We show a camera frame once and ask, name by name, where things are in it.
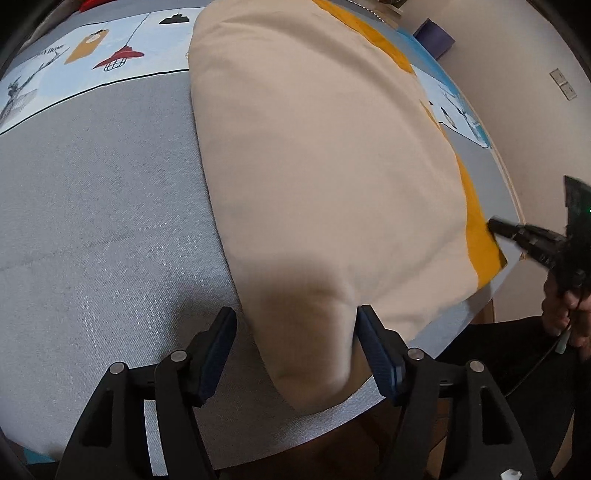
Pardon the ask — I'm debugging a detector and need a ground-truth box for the person's right hand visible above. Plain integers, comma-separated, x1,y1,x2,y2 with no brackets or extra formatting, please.
541,276,591,361

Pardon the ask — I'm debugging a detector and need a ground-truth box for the purple box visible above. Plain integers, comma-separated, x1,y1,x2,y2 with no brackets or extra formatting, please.
412,17,455,60

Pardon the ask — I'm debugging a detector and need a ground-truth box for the beige and orange garment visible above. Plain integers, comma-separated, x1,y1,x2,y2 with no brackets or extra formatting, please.
187,0,509,414

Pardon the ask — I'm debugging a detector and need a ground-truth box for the person's dark clothing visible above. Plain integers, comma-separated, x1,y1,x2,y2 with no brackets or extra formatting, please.
429,314,591,480

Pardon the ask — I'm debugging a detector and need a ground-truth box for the thin dark cable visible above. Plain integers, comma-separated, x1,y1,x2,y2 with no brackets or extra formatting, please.
504,295,583,398

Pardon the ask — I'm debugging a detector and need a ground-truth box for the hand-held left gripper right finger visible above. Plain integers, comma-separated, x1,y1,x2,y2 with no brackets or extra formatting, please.
356,305,539,480

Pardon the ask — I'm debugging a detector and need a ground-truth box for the grey printed blanket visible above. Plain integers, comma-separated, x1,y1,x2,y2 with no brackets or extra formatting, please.
0,0,522,476

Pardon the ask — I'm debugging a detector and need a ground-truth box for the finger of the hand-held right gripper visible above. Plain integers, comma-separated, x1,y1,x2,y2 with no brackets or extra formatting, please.
488,217,568,246
518,237,559,272

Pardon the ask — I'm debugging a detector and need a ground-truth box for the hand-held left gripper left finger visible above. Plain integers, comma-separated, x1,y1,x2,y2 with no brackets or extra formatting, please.
54,307,238,480

